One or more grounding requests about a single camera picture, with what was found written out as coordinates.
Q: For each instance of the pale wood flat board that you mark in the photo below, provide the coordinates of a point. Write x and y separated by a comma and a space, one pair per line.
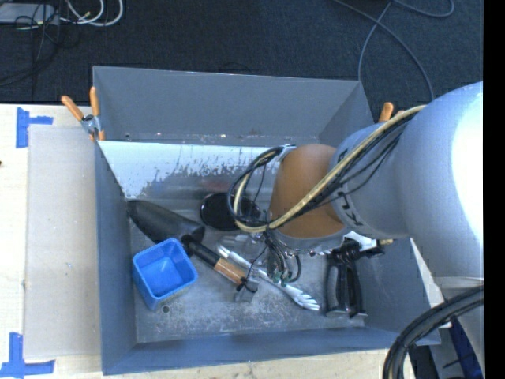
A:
59, 231

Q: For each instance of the blue square plastic cup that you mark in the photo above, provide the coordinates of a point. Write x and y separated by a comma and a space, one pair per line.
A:
163, 271

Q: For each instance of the grey metal bin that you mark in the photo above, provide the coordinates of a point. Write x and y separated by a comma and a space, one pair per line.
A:
221, 109

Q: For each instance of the black cylinder on white bracket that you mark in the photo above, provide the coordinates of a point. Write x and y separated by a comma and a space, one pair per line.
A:
362, 244

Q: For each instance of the black round dish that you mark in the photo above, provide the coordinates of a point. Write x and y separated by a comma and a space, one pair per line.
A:
215, 211

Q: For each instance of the white plastic fork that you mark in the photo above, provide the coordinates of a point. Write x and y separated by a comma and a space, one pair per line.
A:
304, 297

